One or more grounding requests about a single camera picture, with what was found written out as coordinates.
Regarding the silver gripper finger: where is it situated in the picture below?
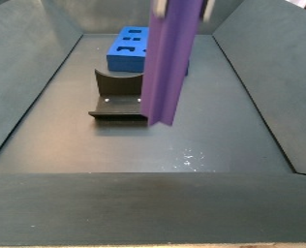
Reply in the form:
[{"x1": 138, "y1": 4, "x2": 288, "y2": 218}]
[
  {"x1": 152, "y1": 0, "x2": 165, "y2": 17},
  {"x1": 201, "y1": 0, "x2": 214, "y2": 22}
]

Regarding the purple star prism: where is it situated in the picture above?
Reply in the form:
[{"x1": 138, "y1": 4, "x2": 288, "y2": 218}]
[{"x1": 140, "y1": 0, "x2": 204, "y2": 125}]

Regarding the blue shape sorting board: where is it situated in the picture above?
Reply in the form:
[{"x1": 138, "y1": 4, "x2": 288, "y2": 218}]
[{"x1": 105, "y1": 25, "x2": 190, "y2": 77}]

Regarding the black curved holder stand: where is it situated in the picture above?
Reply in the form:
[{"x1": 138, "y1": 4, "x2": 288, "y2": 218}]
[{"x1": 88, "y1": 70, "x2": 146, "y2": 120}]

